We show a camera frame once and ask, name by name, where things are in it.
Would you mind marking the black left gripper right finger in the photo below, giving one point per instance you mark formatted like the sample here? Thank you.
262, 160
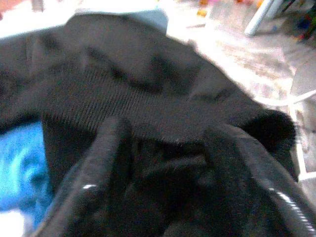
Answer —
261, 192

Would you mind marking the black garment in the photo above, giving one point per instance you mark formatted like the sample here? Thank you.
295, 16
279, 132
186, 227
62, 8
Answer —
123, 74

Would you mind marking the pale blue child's chair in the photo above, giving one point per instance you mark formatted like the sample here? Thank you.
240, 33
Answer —
155, 19

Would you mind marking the small white side table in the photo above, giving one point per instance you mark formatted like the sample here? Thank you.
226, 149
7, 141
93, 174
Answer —
259, 18

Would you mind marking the blue cloth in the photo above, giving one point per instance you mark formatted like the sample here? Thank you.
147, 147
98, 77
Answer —
22, 168

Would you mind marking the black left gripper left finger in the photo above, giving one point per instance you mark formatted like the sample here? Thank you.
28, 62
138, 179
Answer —
98, 168

